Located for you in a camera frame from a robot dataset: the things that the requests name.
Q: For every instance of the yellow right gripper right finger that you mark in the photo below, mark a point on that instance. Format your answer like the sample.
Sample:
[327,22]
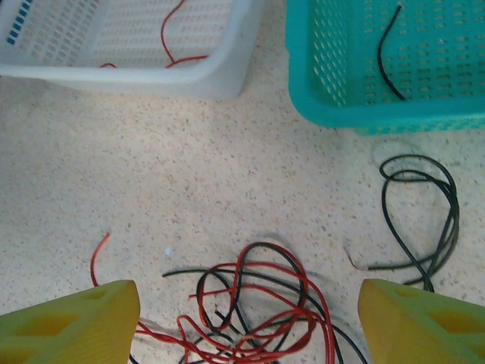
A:
[424,333]

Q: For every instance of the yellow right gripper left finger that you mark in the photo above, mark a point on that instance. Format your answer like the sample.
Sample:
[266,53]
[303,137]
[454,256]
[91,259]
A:
[68,333]

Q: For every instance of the teal plastic basket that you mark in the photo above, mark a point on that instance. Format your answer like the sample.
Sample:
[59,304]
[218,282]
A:
[341,113]

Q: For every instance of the white plastic basket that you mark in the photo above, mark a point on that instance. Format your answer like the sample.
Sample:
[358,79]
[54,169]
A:
[227,76]

